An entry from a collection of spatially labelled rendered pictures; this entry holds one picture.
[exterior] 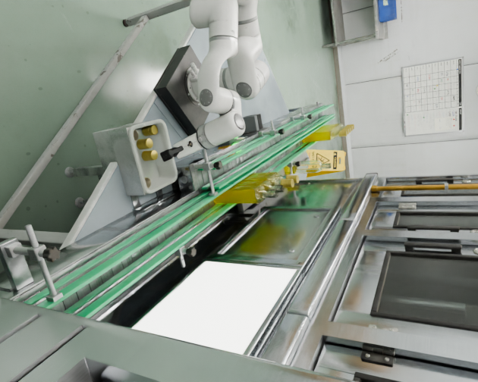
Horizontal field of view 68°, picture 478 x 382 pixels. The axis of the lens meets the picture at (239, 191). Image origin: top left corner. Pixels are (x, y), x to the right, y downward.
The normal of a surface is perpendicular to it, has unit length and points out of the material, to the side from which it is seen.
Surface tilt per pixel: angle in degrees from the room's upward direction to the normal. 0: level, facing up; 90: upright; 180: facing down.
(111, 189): 0
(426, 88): 90
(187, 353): 90
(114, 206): 0
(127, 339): 90
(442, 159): 90
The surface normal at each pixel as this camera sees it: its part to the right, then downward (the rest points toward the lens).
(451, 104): -0.46, 0.33
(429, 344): -0.18, -0.94
